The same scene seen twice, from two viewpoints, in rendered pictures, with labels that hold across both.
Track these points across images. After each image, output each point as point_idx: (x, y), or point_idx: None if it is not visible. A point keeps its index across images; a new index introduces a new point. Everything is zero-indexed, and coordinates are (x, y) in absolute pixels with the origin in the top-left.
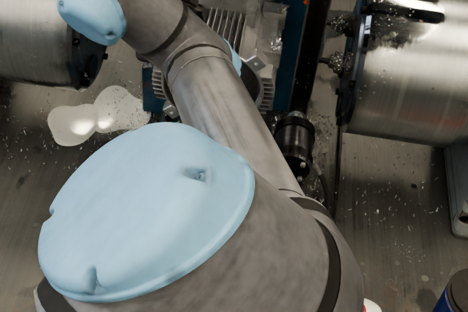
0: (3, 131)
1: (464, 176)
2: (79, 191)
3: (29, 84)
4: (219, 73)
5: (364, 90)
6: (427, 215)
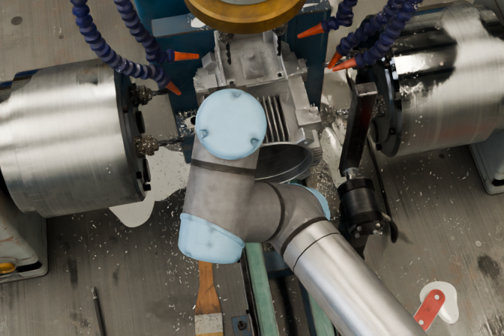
0: (75, 231)
1: (489, 148)
2: None
3: None
4: (339, 259)
5: (406, 136)
6: (462, 181)
